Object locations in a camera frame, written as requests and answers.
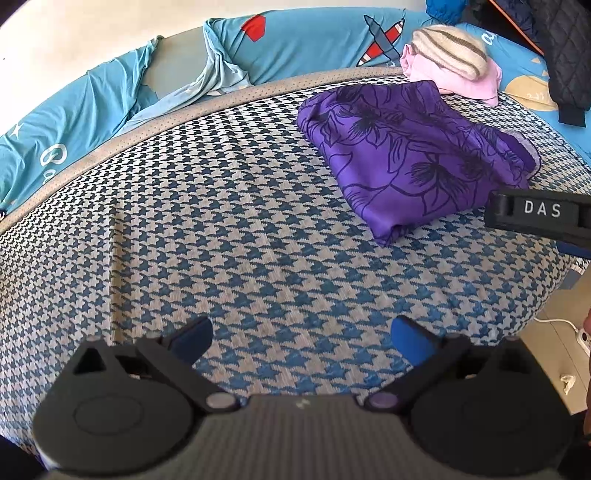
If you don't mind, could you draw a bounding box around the grey padded headboard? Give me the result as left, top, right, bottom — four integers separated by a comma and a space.
139, 25, 218, 102

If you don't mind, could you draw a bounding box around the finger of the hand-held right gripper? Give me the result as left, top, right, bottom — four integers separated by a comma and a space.
484, 187, 591, 238
556, 237, 591, 261

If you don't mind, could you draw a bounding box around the white cable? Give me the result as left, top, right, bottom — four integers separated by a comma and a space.
534, 315, 579, 334

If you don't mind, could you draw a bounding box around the white power strip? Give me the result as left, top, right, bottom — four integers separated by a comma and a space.
573, 323, 591, 357

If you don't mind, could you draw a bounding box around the blue jacket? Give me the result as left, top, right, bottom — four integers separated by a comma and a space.
425, 0, 468, 20

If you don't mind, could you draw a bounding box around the light blue cloth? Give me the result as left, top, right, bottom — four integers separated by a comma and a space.
115, 32, 254, 134

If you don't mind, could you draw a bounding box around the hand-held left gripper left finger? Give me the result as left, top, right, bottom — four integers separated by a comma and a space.
69, 316, 238, 412

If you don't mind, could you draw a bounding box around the grey dotted mattress edging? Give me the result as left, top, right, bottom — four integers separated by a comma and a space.
0, 67, 407, 232

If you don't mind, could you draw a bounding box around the purple floral garment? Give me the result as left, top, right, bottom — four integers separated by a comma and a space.
297, 80, 542, 247

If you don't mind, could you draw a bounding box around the black quilted jacket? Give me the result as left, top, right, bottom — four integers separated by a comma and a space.
531, 0, 591, 125

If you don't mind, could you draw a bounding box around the houndstooth bed cover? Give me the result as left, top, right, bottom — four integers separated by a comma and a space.
0, 78, 587, 462

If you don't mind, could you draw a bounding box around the striped knit hat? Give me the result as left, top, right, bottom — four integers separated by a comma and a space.
412, 25, 489, 81

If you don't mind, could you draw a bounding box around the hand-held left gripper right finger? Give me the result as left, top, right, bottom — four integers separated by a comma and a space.
369, 316, 536, 411

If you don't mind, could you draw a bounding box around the pink cloth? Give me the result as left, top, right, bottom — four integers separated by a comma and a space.
399, 44, 504, 108

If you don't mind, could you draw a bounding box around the blue printed bed sheet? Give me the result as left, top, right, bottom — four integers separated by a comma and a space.
0, 7, 561, 222

